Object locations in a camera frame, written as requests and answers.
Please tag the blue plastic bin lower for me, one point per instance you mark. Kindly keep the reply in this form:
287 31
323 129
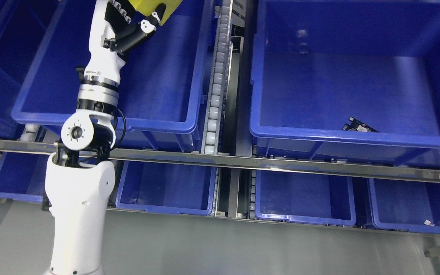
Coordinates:
162 188
22 176
404 205
305 198

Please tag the metal shelf rack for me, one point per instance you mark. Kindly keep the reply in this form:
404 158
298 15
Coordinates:
238 162

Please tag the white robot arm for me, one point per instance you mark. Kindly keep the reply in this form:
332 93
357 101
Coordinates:
79 187

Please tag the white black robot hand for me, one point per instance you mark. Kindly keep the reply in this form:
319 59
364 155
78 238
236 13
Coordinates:
112 26

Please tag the blue plastic bin large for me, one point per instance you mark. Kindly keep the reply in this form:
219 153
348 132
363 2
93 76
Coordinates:
318 62
162 83

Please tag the yellow foam block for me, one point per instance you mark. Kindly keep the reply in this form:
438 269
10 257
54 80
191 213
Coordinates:
146 7

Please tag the blue plastic bin large left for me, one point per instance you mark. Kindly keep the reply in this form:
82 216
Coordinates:
162 83

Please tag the white roller conveyor track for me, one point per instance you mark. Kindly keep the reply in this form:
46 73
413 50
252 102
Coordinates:
218 80

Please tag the blue plastic bin large right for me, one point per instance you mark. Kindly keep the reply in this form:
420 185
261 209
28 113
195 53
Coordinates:
318 62

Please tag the black circuit board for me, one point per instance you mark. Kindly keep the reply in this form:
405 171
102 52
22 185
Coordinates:
358 126

